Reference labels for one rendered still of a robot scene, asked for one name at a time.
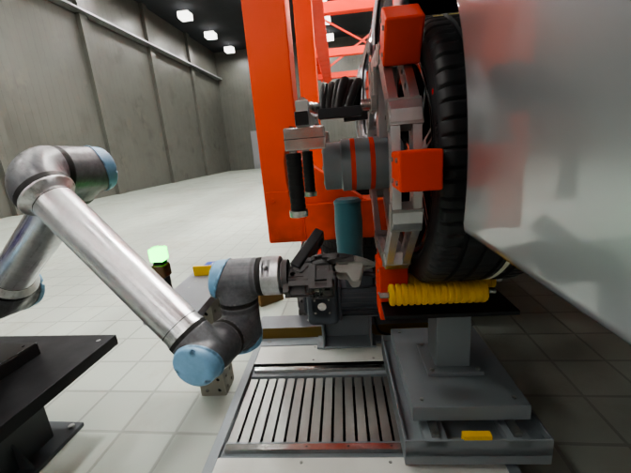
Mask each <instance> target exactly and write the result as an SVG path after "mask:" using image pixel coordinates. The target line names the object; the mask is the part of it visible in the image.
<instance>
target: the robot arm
mask: <svg viewBox="0 0 631 473"><path fill-rule="evenodd" d="M117 180H118V171H117V169H116V165H115V161H114V159H113V158H112V156H111V155H110V154H109V153H108V152H107V151H106V150H104V149H102V148H100V147H96V146H89V145H85V146H64V145H38V146H34V147H30V148H28V149H26V150H25V151H23V152H21V153H20V154H19V155H17V156H16V157H15V158H14V159H13V160H12V161H11V163H10V165H9V166H8V168H7V172H6V176H5V188H6V192H7V195H8V198H9V200H10V201H11V202H12V204H13V205H15V206H16V207H17V208H18V209H19V210H20V211H21V212H22V213H23V214H24V215H23V217H22V219H21V221H20V222H19V224H18V226H17V227H16V229H15V231H14V232H13V234H12V236H11V237H10V239H9V240H8V243H7V244H6V246H5V248H4V249H3V250H2V252H1V253H0V319H2V318H4V317H7V316H9V315H12V314H14V313H18V312H20V311H23V310H26V309H29V308H31V307H32V306H34V305H36V304H38V303H39V302H40V301H41V300H42V299H43V297H44V294H45V284H43V283H42V282H43V279H42V277H41V275H40V274H39V273H40V272H41V271H42V270H43V269H44V267H45V266H46V264H47V263H48V262H49V260H50V259H51V257H52V256H53V255H54V253H55V251H56V250H57V249H58V247H59V246H60V244H61V243H62V242H64V243H65V244H66V245H67V246H68V247H69V248H70V249H71V250H72V251H73V252H74V253H75V254H76V255H77V256H78V257H79V258H80V259H81V260H82V261H83V262H84V263H85V264H86V265H87V266H88V267H89V268H90V269H91V270H92V271H93V272H94V273H95V274H96V275H97V276H98V277H99V278H100V279H101V280H102V281H103V282H104V283H105V284H106V285H107V286H108V287H109V288H110V289H111V290H112V291H113V292H114V293H115V294H116V295H117V296H118V297H119V298H120V299H121V300H122V301H123V302H124V303H125V304H126V305H127V306H128V307H129V308H130V309H131V310H132V311H133V312H134V313H135V314H136V315H137V316H138V317H139V318H140V319H141V320H142V321H143V322H144V323H145V324H146V325H147V326H148V327H149V328H150V329H151V330H152V331H153V332H154V333H155V334H156V335H157V336H158V337H159V338H160V339H161V340H162V341H163V342H164V343H165V344H166V345H167V347H168V349H169V350H170V351H171V352H172V353H173V354H174V356H173V367H174V370H175V371H176V373H177V375H178V377H179V378H180V379H181V380H183V381H184V382H186V383H187V384H189V385H192V386H197V387H202V386H205V385H208V384H209V383H211V382H212V381H213V380H214V379H215V378H216V377H218V376H220V375H221V374H222V373H223V370H224V369H225V368H226V367H227V366H228V365H229V364H230V363H231V362H232V360H233V359H234V358H235V357H236V356H237V355H243V354H247V353H250V352H252V351H253V350H255V349H256V348H257V347H258V346H259V345H260V344H261V342H262V339H263V327H262V325H261V318H260V311H259V303H258V296H270V295H281V294H284V295H285V298H307V297H311V298H312V299H323V298H334V289H335V281H334V279H333V276H335V275H336V277H337V279H339V280H348V282H349V283H350V285H351V286H352V287H359V286H360V285H361V281H362V273H363V271H364V270H366V269H369V268H372V267H375V266H376V263H375V262H373V261H371V260H369V259H366V258H363V257H360V256H356V255H353V254H347V253H339V252H334V253H322V254H317V255H315V254H316V253H317V251H318V250H319V248H320V247H321V245H322V244H323V242H324V232H323V231H322V230H319V229H317V228H316V229H315V230H314V231H313V233H312V234H311V235H310V236H309V237H308V239H307V240H306V241H305V243H304V244H303V246H302V247H301V248H300V250H299V252H298V253H297V254H296V256H295V257H294V259H293V260H292V261H291V263H290V262H289V260H288V259H283V258H282V256H280V255H279V256H263V257H249V258H233V259H232V258H228V259H222V260H217V261H216V262H214V263H213V265H212V266H211V269H210V271H209V274H208V291H209V293H210V295H211V296H212V297H213V298H219V301H220V307H221V314H222V317H221V318H220V319H218V320H217V321H215V322H214V323H212V324H210V323H209V321H208V320H207V319H206V318H205V317H204V316H202V315H200V314H199V313H198V312H197V311H196V310H195V309H194V308H193V307H192V306H191V305H190V304H189V303H188V302H187V301H186V300H185V299H184V298H183V297H182V296H180V295H179V294H178V293H177V292H176V291H175V290H174V289H173V288H172V287H171V286H170V285H169V284H168V283H167V282H166V281H165V280H164V279H163V278H162V277H161V276H160V275H159V274H158V273H157V272H156V271H155V270H154V269H153V268H152V267H151V266H150V265H149V264H148V263H147V262H146V261H145V260H144V259H143V258H142V257H141V256H140V255H139V254H138V253H136V252H135V251H134V250H133V249H132V248H131V247H130V246H129V245H128V244H127V243H126V242H125V241H124V240H123V239H122V238H121V237H120V236H119V235H118V234H117V233H116V232H115V231H114V230H113V229H112V228H111V227H110V226H109V225H108V224H107V223H106V222H105V221H104V220H103V219H102V218H101V217H100V216H99V215H98V214H97V213H96V212H95V211H93V210H92V209H91V208H90V207H89V206H88V205H89V204H90V203H91V202H92V201H93V200H94V199H95V197H96V196H97V195H98V193H99V192H100V191H108V190H110V189H112V188H113V187H114V186H115V185H116V182H117ZM290 265H291V266H290ZM327 296H329V297H327Z"/></svg>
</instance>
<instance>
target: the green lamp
mask: <svg viewBox="0 0 631 473"><path fill-rule="evenodd" d="M148 256H149V260H150V263H158V262H163V261H165V260H166V259H168V257H169V256H168V251H167V247H166V246H157V247H153V248H151V249H149V250H148Z"/></svg>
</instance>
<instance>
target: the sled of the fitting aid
mask: <svg viewBox="0 0 631 473"><path fill-rule="evenodd" d="M381 350H382V356H383V360H384V365H385V370H386V375H387V378H388V383H389V388H390V393H391V397H392V405H393V410H394V415H395V419H396V424H397V428H398V433H399V437H400V442H401V447H402V452H403V455H404V460H405V465H551V463H552V455H553V447H554V439H553V437H552V436H551V434H550V433H549V432H548V430H547V429H546V427H545V426H544V424H543V423H542V422H541V421H540V420H539V419H538V417H537V416H536V415H535V413H534V412H533V410H531V419H530V420H427V421H414V420H413V419H412V416H411V414H410V410H409V406H408V400H407V396H406V393H405V390H404V386H403V382H402V378H401V375H400V372H399V368H398V364H397V361H396V357H395V354H394V351H393V347H392V340H391V335H381Z"/></svg>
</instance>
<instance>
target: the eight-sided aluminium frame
mask: <svg viewBox="0 0 631 473"><path fill-rule="evenodd" d="M378 45H379V42H378V43H377V44H376V49H375V52H374V55H373V57H372V60H371V62H369V69H368V81H369V91H368V98H369V99H370V97H371V85H370V73H371V71H372V68H373V67H376V69H379V73H380V79H381V84H382V90H383V96H384V101H385V111H386V122H387V132H388V144H389V181H390V189H389V188H384V189H372V190H369V194H370V198H371V204H372V212H373V221H374V229H375V243H376V249H378V252H379V255H380V258H381V260H382V266H383V267H385V269H398V268H408V266H409V265H411V262H410V260H411V257H412V254H413V251H414V248H415V245H416V242H417V239H418V235H419V233H420V231H422V229H423V213H424V208H423V192H422V191H412V192H410V193H409V201H406V202H402V198H401V192H400V191H398V190H397V189H396V188H394V187H393V186H392V162H391V157H392V152H393V151H398V150H401V141H400V131H409V149H422V148H423V123H424V117H423V99H422V96H420V94H419V90H418V86H417V83H416V79H415V75H414V71H413V67H412V64H411V65H402V66H392V67H383V65H382V61H381V57H380V54H379V49H378ZM392 68H398V71H399V75H400V80H401V85H402V88H403V93H404V97H402V98H398V97H397V92H396V87H395V82H394V78H393V73H392ZM366 128H367V137H374V136H377V119H376V118H375V115H374V114H368V119H367V120H366ZM378 197H383V205H384V211H385V218H386V225H387V230H381V226H380V218H379V211H378V203H377V198H378ZM400 232H405V234H404V238H403V242H402V244H401V242H400V241H399V235H400Z"/></svg>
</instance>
